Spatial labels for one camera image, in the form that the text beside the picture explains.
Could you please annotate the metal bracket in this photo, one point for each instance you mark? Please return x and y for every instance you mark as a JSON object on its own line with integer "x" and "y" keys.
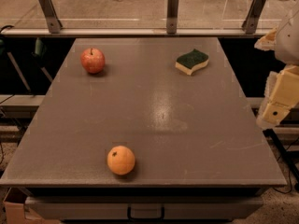
{"x": 52, "y": 21}
{"x": 172, "y": 16}
{"x": 250, "y": 23}

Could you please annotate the orange fruit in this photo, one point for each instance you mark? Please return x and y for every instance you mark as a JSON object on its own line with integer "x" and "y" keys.
{"x": 120, "y": 160}

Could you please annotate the right metal bracket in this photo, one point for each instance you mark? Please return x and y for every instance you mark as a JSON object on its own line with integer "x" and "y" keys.
{"x": 250, "y": 23}

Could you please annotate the middle metal bracket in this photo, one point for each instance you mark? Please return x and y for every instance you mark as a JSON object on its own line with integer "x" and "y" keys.
{"x": 172, "y": 16}

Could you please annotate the red apple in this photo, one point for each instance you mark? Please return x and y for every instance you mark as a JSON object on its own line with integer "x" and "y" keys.
{"x": 93, "y": 60}

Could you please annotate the grey drawer with handle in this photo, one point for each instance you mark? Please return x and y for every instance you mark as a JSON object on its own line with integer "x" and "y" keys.
{"x": 144, "y": 208}

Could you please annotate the clear acrylic barrier panel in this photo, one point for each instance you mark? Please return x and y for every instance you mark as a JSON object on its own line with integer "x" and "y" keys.
{"x": 202, "y": 14}

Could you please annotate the cardboard box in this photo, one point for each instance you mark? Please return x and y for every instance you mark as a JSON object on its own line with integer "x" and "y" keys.
{"x": 17, "y": 213}

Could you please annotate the left metal bracket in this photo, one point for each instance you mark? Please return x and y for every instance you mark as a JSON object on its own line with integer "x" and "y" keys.
{"x": 52, "y": 21}

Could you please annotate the green and yellow sponge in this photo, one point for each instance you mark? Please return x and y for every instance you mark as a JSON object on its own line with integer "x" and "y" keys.
{"x": 190, "y": 62}

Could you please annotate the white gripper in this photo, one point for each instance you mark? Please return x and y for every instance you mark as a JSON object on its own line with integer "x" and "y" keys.
{"x": 288, "y": 44}

